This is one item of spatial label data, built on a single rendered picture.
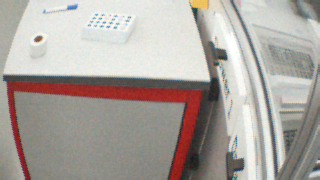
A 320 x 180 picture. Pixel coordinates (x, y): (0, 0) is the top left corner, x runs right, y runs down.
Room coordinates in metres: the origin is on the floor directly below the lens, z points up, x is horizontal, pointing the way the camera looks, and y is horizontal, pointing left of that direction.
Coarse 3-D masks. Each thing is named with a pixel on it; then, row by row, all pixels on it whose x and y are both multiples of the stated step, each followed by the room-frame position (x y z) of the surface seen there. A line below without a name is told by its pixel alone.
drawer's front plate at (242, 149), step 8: (240, 112) 0.80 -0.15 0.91; (248, 112) 0.78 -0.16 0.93; (240, 120) 0.78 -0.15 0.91; (248, 120) 0.76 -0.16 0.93; (240, 128) 0.77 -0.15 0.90; (248, 128) 0.74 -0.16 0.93; (232, 136) 0.80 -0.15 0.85; (240, 136) 0.75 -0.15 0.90; (248, 136) 0.71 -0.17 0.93; (232, 144) 0.78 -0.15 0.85; (240, 144) 0.73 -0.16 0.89; (248, 144) 0.69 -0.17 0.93; (240, 152) 0.71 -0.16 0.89; (248, 152) 0.67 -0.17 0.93; (248, 160) 0.65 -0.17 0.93; (248, 168) 0.63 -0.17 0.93; (240, 176) 0.65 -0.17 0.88; (248, 176) 0.61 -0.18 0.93
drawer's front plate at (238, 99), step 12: (216, 24) 1.09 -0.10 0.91; (216, 36) 1.08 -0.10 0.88; (228, 36) 1.01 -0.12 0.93; (228, 48) 0.97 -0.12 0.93; (228, 60) 0.95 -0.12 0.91; (228, 72) 0.94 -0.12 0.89; (240, 72) 0.89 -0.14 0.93; (228, 84) 0.93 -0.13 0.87; (240, 84) 0.86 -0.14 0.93; (228, 96) 0.91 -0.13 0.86; (240, 96) 0.83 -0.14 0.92; (228, 108) 0.89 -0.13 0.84; (228, 120) 0.86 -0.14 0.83; (228, 132) 0.84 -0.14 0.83
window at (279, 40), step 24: (240, 0) 1.02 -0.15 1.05; (264, 0) 0.84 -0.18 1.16; (288, 0) 0.70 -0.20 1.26; (312, 0) 0.58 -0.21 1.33; (264, 24) 0.83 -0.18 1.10; (288, 24) 0.69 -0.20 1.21; (312, 24) 0.57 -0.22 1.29; (264, 48) 0.82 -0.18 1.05; (288, 48) 0.68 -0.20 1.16; (312, 48) 0.56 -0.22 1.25; (264, 72) 0.79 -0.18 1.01; (288, 72) 0.66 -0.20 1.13; (312, 72) 0.54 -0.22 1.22; (288, 96) 0.63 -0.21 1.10; (288, 120) 0.60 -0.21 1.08; (288, 144) 0.55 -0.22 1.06
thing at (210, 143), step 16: (208, 32) 1.30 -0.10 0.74; (208, 48) 1.28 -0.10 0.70; (208, 64) 1.26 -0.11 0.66; (208, 96) 1.14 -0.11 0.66; (208, 112) 1.17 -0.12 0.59; (224, 112) 1.02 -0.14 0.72; (208, 128) 1.12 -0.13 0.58; (224, 128) 0.98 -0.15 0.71; (192, 144) 1.25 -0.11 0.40; (208, 144) 1.08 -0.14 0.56; (224, 144) 0.94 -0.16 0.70; (192, 160) 1.13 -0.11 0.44; (208, 160) 1.02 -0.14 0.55; (224, 160) 0.89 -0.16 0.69; (192, 176) 1.12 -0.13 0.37; (208, 176) 0.96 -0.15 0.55; (224, 176) 0.83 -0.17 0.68
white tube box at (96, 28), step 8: (96, 16) 1.23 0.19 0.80; (104, 16) 1.23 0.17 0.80; (112, 16) 1.23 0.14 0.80; (128, 16) 1.24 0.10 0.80; (136, 16) 1.24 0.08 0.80; (88, 24) 1.19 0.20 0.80; (96, 24) 1.19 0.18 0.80; (104, 24) 1.19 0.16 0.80; (112, 24) 1.19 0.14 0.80; (120, 24) 1.19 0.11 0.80; (128, 24) 1.19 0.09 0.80; (88, 32) 1.17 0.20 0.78; (96, 32) 1.17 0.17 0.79; (104, 32) 1.16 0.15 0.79; (112, 32) 1.16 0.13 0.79; (120, 32) 1.16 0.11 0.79; (128, 32) 1.18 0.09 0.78; (96, 40) 1.17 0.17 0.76; (104, 40) 1.16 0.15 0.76; (112, 40) 1.16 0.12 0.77; (120, 40) 1.16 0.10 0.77
